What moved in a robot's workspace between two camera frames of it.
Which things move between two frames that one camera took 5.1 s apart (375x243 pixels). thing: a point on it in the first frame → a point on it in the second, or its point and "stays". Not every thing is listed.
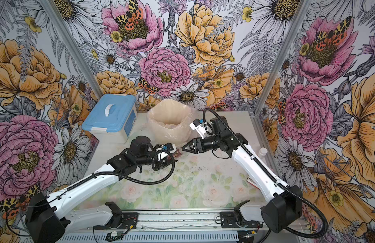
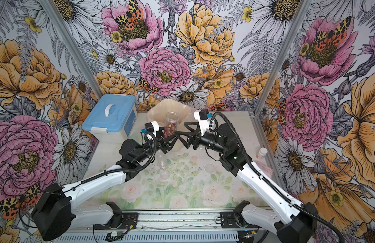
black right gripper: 195,143 stays
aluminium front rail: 179,227 stays
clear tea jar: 177,154 → 171,123
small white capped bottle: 262,152 stays
